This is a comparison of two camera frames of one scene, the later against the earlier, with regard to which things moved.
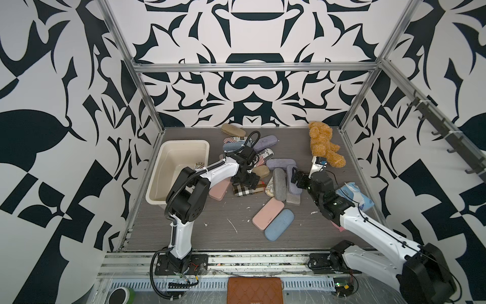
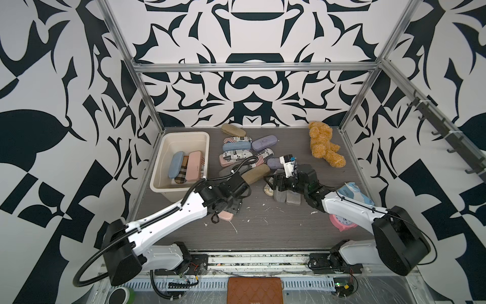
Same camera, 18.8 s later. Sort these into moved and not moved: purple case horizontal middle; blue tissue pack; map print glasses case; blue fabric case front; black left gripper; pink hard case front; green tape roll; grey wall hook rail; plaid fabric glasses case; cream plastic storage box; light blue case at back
Moved: cream plastic storage box; blue fabric case front; pink hard case front; black left gripper; plaid fabric glasses case
Not moved: map print glasses case; purple case horizontal middle; grey wall hook rail; blue tissue pack; green tape roll; light blue case at back
